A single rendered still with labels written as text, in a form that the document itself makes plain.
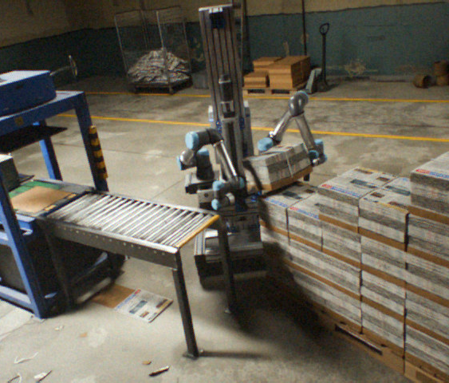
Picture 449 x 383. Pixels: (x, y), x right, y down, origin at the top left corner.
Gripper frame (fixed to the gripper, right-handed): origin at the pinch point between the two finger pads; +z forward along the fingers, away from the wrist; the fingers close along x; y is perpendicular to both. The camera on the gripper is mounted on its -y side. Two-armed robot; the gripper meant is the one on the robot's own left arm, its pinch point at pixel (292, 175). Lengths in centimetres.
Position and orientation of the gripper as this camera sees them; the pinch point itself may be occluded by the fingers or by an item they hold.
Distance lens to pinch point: 377.2
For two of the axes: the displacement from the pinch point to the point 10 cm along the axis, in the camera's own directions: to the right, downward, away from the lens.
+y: -2.9, -9.4, -2.0
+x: 5.3, 0.2, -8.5
